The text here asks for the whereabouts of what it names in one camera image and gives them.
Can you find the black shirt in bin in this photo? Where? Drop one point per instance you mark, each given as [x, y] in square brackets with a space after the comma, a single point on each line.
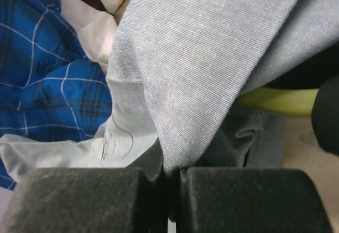
[310, 74]

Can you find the white shirt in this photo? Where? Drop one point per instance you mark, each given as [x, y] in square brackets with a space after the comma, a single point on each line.
[95, 29]

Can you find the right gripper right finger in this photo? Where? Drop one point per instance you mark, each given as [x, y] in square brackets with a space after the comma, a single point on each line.
[217, 199]

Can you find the grey button shirt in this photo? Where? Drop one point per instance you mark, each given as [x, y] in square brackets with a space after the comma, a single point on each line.
[175, 69]

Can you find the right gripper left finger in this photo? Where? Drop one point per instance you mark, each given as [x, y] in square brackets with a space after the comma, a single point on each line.
[91, 199]

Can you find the green laundry bin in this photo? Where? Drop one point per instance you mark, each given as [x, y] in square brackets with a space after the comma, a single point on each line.
[281, 101]

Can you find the blue plaid shirt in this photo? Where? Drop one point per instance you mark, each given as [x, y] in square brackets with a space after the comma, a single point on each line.
[53, 97]

